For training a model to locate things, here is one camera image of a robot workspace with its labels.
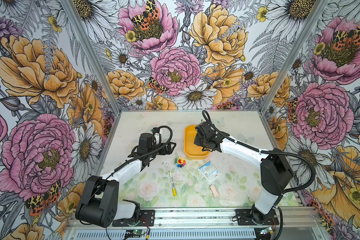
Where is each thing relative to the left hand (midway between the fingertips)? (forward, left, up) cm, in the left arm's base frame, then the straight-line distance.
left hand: (169, 148), depth 88 cm
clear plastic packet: (-10, -23, -10) cm, 27 cm away
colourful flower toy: (-4, -6, -9) cm, 12 cm away
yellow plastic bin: (+3, -13, -9) cm, 16 cm away
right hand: (+2, -17, +1) cm, 17 cm away
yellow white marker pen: (-20, -3, -10) cm, 23 cm away
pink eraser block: (-22, -25, -8) cm, 34 cm away
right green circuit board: (-39, -47, -10) cm, 62 cm away
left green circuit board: (-39, +13, -11) cm, 42 cm away
